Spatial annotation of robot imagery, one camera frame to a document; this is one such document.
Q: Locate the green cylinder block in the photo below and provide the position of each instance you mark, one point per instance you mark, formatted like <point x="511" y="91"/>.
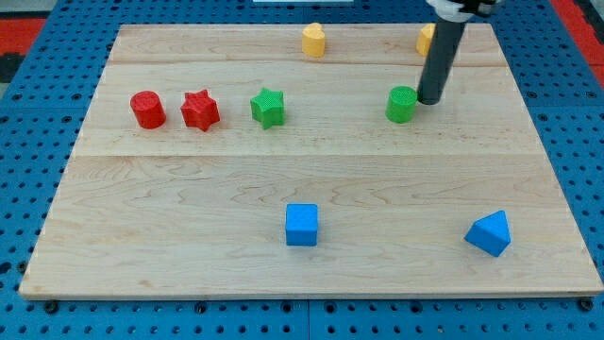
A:
<point x="401" y="104"/>

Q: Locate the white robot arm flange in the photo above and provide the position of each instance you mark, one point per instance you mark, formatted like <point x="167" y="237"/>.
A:
<point x="461" y="11"/>

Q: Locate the blue cube block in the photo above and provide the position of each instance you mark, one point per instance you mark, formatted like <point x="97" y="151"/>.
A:
<point x="301" y="224"/>

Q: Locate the green star block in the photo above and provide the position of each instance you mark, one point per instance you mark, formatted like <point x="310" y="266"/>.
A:
<point x="268" y="108"/>

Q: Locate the light wooden board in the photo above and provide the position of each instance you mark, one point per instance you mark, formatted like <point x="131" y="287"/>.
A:
<point x="176" y="212"/>

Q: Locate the red star block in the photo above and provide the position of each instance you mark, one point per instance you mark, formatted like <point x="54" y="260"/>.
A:
<point x="199" y="110"/>

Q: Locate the yellow heart block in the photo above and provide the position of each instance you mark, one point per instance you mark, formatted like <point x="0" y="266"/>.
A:
<point x="313" y="40"/>

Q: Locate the red cylinder block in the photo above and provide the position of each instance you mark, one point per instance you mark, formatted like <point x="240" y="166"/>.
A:
<point x="147" y="109"/>

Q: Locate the yellow block behind rod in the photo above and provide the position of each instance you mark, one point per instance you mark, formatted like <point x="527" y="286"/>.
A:
<point x="424" y="39"/>

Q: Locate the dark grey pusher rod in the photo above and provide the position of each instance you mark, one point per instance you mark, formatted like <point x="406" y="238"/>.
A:
<point x="441" y="54"/>

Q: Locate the blue triangular prism block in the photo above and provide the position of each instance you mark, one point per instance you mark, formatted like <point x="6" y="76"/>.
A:
<point x="490" y="233"/>

